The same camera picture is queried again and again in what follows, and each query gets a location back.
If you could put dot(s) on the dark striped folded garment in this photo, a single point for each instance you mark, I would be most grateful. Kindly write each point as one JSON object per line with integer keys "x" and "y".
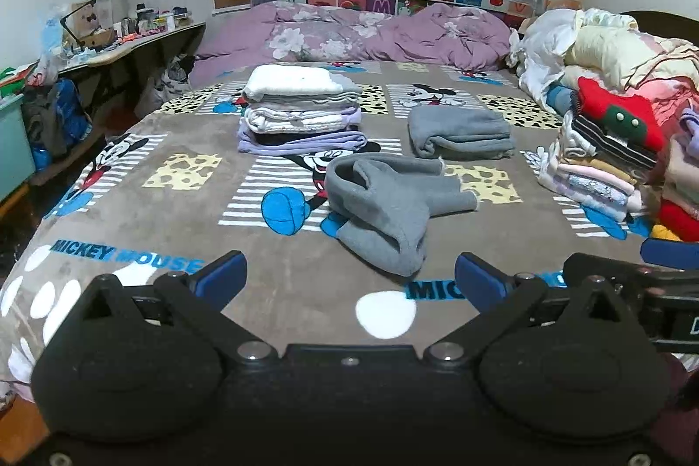
{"x": 611, "y": 141}

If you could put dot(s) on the folded white lilac garment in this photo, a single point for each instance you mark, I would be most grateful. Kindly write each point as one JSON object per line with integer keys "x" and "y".
{"x": 295, "y": 119}

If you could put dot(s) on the purple floral quilt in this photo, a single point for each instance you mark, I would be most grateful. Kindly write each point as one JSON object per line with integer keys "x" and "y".
{"x": 338, "y": 34}

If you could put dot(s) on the red green sweater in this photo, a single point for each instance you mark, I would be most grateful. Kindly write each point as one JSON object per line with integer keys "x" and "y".
{"x": 600, "y": 105}

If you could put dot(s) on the grey knit sweater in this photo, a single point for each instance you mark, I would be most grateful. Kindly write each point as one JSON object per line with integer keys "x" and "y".
{"x": 382, "y": 204}

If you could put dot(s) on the desk clutter of small items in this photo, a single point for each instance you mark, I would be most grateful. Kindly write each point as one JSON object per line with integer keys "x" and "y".
{"x": 93, "y": 29}

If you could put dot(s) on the wooden side desk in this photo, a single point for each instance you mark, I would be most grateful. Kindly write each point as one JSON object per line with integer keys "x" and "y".
{"x": 142, "y": 43}

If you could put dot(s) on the tan plush toy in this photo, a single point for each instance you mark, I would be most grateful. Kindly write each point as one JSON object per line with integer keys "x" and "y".
{"x": 562, "y": 3}

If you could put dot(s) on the pile of white cream bedding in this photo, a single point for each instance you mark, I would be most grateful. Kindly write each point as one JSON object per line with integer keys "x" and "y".
{"x": 600, "y": 45}

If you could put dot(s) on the black white patterned bag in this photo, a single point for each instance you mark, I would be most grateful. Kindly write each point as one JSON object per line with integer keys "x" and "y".
{"x": 169, "y": 84}

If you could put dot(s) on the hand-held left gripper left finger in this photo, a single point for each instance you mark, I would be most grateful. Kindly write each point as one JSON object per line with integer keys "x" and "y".
{"x": 221, "y": 276}

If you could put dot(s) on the cartoon printed blanket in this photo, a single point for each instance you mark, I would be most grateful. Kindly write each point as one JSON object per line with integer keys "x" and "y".
{"x": 218, "y": 220}

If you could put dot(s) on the blue printed bag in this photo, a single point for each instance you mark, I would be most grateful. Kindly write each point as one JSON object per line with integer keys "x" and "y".
{"x": 68, "y": 111}

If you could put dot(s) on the pile of pastel folded clothes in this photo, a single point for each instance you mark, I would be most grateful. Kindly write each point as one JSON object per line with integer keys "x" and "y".
{"x": 590, "y": 187}

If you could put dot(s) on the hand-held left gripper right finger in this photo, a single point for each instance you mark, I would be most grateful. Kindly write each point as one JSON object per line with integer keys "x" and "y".
{"x": 479, "y": 280}

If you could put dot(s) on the folded grey striped garment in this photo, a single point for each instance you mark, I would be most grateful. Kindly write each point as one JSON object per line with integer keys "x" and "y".
{"x": 311, "y": 104}

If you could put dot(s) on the blue folded cloth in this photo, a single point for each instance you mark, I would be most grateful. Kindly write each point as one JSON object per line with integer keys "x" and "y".
{"x": 562, "y": 99}

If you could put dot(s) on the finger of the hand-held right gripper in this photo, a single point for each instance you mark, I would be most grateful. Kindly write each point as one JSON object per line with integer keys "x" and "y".
{"x": 671, "y": 253}

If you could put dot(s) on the teal cabinet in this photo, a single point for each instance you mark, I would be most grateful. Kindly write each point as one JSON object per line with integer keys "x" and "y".
{"x": 13, "y": 144}

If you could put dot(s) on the colourful small boxes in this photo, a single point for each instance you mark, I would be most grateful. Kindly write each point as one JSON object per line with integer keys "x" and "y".
{"x": 13, "y": 81}

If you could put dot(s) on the pile of pink red clothes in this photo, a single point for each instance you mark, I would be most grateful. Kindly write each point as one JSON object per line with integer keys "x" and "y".
{"x": 680, "y": 171}

